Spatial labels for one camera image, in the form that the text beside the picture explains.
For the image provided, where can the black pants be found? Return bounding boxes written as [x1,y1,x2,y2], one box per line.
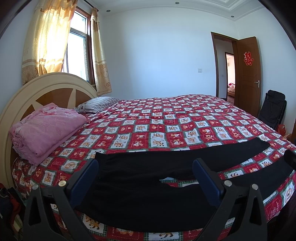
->
[76,138,296,232]

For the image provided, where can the clothes pile beside bed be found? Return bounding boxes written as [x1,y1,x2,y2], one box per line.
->
[1,183,24,240]

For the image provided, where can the pink folded blanket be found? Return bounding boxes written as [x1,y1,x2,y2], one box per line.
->
[9,103,86,166]

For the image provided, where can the red bag on floor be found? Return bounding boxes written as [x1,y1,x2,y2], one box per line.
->
[276,125,286,137]

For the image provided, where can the black folding chair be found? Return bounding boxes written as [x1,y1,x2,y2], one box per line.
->
[258,90,287,130]

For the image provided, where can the red patterned bed quilt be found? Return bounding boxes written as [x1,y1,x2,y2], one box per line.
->
[10,93,296,241]

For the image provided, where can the striped pillow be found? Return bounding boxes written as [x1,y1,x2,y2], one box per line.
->
[74,96,119,113]

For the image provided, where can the brown wooden door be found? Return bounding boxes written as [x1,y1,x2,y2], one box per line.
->
[235,37,261,117]

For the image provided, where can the cream wooden headboard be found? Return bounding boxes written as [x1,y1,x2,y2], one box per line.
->
[1,72,97,188]

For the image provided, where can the red double happiness decal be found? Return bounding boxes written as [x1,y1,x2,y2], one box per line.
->
[243,51,254,66]

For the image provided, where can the right yellow curtain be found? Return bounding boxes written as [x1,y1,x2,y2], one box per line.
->
[90,8,112,96]

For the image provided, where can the yellow curtain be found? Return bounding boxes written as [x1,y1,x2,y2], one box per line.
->
[90,8,112,96]
[22,0,77,85]

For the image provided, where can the window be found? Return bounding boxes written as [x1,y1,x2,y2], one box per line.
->
[62,7,94,85]

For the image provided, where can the left yellow curtain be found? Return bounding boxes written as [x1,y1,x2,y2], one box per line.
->
[22,0,77,85]

